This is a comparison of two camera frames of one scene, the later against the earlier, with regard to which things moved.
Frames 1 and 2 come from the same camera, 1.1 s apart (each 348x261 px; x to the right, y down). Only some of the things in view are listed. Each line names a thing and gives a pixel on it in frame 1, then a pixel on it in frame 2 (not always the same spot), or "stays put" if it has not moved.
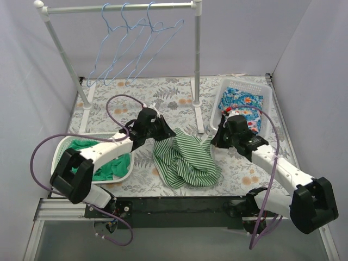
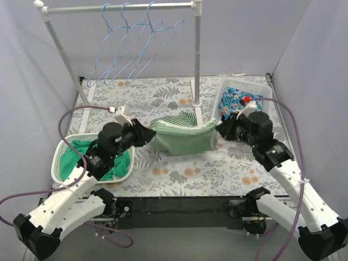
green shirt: [111, 169] stays put
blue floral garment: [243, 104] stays put
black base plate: [216, 212] stays put
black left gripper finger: [165, 131] -> [143, 135]
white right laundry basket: [253, 87] stays put
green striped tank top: [184, 160] -> [179, 134]
